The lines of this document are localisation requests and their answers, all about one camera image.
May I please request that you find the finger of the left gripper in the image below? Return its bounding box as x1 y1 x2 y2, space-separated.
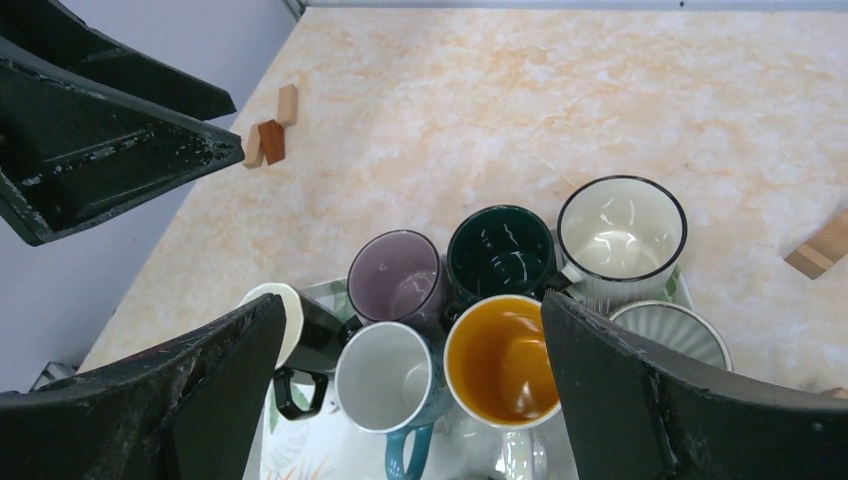
1 40 245 246
1 0 236 121

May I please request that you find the tan wooden block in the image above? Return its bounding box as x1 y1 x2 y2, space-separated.
276 84 298 128

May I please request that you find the pale wooden block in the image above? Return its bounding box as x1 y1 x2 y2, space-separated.
243 124 265 169

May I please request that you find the light blue mug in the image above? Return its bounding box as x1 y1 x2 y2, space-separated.
335 322 453 479

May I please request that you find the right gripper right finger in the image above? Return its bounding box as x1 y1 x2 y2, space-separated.
541 292 847 479

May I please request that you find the grey striped mug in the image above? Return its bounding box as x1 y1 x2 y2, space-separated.
609 300 734 371

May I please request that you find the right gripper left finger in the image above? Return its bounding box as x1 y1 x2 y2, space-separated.
1 294 285 479

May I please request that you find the white floral mug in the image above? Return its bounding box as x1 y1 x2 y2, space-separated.
443 294 561 479

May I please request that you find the floral leaf pattern tray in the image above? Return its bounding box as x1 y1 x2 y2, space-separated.
258 228 697 480

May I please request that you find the black mug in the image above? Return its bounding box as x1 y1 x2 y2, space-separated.
241 283 359 421

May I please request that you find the light wooden block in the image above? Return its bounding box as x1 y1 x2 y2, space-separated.
784 209 847 280

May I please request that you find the white black-rimmed mug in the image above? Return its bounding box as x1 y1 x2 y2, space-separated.
546 175 688 314

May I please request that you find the dark green mug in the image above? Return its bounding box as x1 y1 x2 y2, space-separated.
440 205 558 332

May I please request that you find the lilac purple mug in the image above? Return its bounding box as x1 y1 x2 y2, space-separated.
346 229 449 344

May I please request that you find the reddish brown wooden block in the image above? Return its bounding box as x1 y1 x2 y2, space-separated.
258 120 286 165

